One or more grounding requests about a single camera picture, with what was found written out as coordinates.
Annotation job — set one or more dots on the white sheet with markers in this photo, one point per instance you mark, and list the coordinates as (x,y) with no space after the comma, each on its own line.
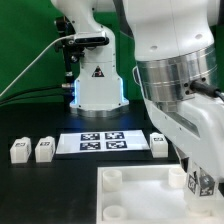
(101,142)

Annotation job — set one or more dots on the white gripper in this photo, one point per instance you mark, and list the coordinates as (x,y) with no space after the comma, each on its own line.
(197,129)

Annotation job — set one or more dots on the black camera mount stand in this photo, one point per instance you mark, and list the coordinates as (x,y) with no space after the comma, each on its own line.
(71,52)

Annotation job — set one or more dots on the white square table top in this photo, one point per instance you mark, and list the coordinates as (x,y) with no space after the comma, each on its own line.
(150,194)

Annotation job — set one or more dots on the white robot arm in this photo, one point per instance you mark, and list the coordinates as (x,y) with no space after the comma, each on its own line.
(175,67)

